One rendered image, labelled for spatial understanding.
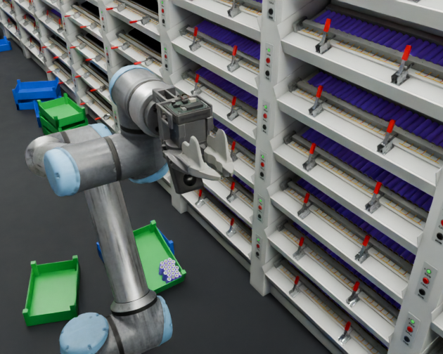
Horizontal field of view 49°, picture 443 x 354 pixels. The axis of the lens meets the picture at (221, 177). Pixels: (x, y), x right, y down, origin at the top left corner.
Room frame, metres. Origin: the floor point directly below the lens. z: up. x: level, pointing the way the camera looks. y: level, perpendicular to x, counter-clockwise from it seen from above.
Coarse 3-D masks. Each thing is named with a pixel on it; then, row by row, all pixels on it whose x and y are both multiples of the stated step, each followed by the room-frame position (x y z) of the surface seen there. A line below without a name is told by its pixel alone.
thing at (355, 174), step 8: (296, 136) 1.48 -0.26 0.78; (304, 144) 1.44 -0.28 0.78; (304, 152) 1.42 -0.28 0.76; (320, 152) 1.38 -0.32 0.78; (328, 160) 1.35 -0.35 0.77; (336, 160) 1.33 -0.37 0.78; (344, 168) 1.29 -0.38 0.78; (352, 168) 1.28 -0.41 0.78; (344, 176) 1.27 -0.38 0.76; (352, 176) 1.26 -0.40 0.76; (360, 176) 1.24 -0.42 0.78; (368, 184) 1.21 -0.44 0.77; (384, 192) 1.16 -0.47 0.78; (392, 192) 1.15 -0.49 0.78; (392, 200) 1.13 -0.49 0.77; (400, 200) 1.12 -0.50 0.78; (408, 208) 1.09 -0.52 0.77; (416, 208) 1.08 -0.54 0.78; (408, 216) 1.07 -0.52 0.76; (416, 216) 1.07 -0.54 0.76; (424, 216) 1.04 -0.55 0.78
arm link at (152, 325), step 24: (96, 192) 1.19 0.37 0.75; (120, 192) 1.23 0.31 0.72; (96, 216) 1.17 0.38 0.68; (120, 216) 1.18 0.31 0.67; (120, 240) 1.14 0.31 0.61; (120, 264) 1.10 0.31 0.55; (120, 288) 1.07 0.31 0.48; (144, 288) 1.10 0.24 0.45; (120, 312) 1.03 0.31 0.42; (144, 312) 1.03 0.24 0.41; (168, 312) 1.07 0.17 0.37; (120, 336) 0.98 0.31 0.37; (144, 336) 0.99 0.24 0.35; (168, 336) 1.02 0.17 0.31
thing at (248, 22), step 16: (176, 0) 2.01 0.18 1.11; (192, 0) 1.92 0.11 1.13; (208, 0) 1.88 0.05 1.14; (224, 0) 1.84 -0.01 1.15; (240, 0) 1.75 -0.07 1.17; (256, 0) 1.72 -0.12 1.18; (208, 16) 1.83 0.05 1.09; (224, 16) 1.72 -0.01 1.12; (240, 16) 1.69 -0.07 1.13; (256, 16) 1.65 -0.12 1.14; (240, 32) 1.67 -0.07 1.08; (256, 32) 1.58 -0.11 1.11
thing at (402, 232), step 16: (288, 128) 1.51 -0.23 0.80; (304, 128) 1.55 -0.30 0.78; (272, 144) 1.47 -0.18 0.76; (288, 160) 1.41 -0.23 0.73; (304, 160) 1.39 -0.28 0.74; (320, 160) 1.37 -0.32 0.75; (304, 176) 1.35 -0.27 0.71; (320, 176) 1.31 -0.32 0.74; (336, 176) 1.29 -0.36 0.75; (336, 192) 1.22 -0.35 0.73; (352, 192) 1.21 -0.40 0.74; (368, 192) 1.19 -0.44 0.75; (352, 208) 1.17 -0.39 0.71; (384, 208) 1.13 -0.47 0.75; (400, 208) 1.11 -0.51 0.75; (384, 224) 1.07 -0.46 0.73; (400, 224) 1.06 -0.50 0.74; (400, 240) 1.03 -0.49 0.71; (416, 240) 1.00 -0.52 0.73
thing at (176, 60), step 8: (168, 0) 2.05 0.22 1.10; (160, 8) 2.11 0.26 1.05; (168, 8) 2.06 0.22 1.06; (176, 8) 2.08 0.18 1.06; (160, 16) 2.12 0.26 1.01; (168, 16) 2.06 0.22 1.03; (176, 16) 2.07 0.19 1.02; (184, 16) 2.10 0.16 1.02; (160, 24) 2.12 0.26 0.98; (168, 24) 2.06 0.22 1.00; (176, 24) 2.07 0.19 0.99; (160, 32) 2.13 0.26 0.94; (160, 40) 2.13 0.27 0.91; (168, 40) 2.07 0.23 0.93; (168, 48) 2.07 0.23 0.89; (176, 56) 2.07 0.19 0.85; (184, 56) 2.09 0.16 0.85; (176, 64) 2.07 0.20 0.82; (184, 64) 2.09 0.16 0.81; (168, 72) 2.09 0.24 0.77; (168, 80) 2.09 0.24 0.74; (176, 200) 2.08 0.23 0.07; (184, 200) 2.07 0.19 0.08; (176, 208) 2.09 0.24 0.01; (184, 208) 2.07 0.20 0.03
